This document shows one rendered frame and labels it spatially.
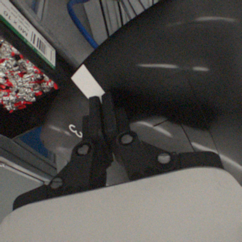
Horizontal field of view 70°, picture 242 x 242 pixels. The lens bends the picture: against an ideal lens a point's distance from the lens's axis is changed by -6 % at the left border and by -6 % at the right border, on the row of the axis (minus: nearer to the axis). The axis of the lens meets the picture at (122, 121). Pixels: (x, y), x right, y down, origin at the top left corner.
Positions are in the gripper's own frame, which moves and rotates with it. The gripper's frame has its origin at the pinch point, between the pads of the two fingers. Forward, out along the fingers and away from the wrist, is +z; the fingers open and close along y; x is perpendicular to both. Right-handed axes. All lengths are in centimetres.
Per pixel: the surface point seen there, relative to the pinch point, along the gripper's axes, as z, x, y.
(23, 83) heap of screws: 17.4, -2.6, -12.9
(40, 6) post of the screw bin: 43.1, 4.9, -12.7
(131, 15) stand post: 70, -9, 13
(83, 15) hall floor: 107, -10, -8
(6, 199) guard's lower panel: 46, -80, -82
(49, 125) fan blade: 5.5, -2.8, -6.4
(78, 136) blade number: 3.7, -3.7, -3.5
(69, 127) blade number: 4.2, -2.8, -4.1
